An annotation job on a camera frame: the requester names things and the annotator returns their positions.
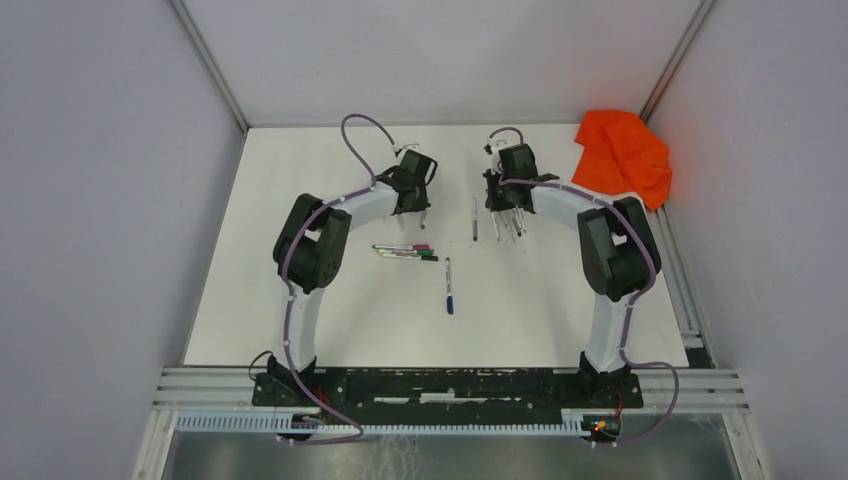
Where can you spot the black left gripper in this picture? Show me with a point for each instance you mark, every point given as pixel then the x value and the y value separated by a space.
pixel 422 204

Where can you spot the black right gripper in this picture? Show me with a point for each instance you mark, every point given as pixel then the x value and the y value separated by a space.
pixel 493 177

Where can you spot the yellow capped marker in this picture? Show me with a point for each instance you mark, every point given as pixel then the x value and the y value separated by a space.
pixel 512 223

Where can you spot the blue capped marker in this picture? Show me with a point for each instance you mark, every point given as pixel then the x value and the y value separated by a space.
pixel 449 287

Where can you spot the brown capped marker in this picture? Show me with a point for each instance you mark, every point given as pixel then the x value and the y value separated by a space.
pixel 496 225

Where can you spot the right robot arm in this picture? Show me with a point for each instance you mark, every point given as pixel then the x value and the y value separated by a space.
pixel 618 254

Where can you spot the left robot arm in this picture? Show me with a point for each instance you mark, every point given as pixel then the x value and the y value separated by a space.
pixel 310 248

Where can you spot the black capped horizontal marker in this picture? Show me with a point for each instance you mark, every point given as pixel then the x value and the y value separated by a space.
pixel 405 256

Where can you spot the orange cloth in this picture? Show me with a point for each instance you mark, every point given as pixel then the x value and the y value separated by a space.
pixel 622 155

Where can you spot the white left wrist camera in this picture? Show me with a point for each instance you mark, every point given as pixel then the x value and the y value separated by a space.
pixel 398 149

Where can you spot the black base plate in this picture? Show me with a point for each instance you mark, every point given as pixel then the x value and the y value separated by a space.
pixel 446 396

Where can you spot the white slotted cable duct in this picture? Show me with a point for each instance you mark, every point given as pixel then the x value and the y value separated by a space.
pixel 287 423

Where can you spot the aluminium frame rail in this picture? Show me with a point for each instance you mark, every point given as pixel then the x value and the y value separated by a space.
pixel 707 391

